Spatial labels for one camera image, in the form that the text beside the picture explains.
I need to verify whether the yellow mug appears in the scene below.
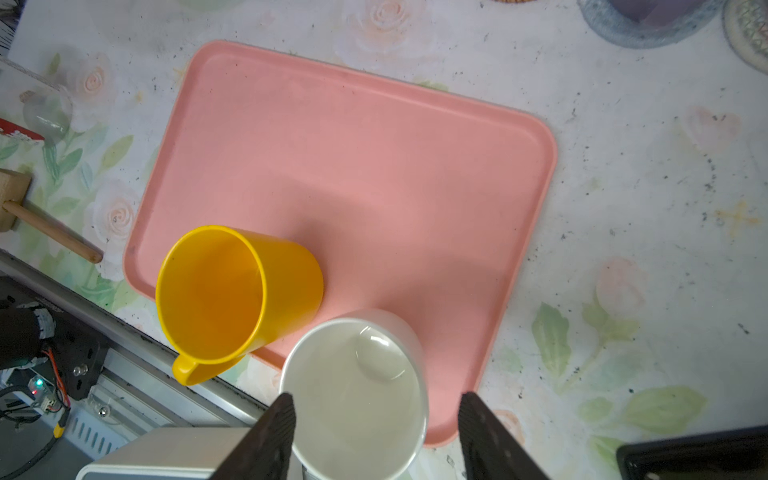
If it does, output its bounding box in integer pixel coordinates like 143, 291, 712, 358
155, 225, 324, 386

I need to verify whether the lavender mug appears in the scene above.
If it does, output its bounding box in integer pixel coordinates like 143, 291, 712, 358
609, 0, 704, 28

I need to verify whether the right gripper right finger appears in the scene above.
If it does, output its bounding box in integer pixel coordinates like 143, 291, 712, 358
458, 392, 548, 480

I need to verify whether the small green circuit board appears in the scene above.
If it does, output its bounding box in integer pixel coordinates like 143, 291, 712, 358
9, 372, 61, 414

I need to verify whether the light blue woven coaster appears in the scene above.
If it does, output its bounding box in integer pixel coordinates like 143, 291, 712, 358
577, 0, 724, 49

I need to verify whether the black handheld device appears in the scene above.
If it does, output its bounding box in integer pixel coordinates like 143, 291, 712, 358
616, 425, 767, 479

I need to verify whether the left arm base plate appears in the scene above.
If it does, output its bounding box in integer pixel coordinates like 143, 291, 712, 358
41, 311, 110, 400

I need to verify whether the clear glass bowl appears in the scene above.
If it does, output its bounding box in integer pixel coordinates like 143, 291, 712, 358
1, 57, 73, 146

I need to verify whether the pink rectangular tray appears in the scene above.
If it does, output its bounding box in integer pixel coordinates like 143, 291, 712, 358
123, 41, 557, 447

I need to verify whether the wooden mallet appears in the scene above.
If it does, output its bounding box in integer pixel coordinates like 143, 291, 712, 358
1, 169, 103, 264

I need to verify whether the white grey box device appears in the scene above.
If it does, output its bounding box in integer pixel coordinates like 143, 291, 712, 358
77, 427, 248, 479

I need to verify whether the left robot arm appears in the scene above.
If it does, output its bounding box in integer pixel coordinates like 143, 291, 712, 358
1, 308, 55, 370

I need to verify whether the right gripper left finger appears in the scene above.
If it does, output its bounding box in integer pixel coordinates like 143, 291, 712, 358
210, 392, 296, 480

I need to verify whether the multicolour woven round coaster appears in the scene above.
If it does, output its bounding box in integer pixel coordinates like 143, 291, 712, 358
723, 0, 767, 74

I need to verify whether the white mug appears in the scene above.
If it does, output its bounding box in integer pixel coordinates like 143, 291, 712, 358
279, 309, 429, 479

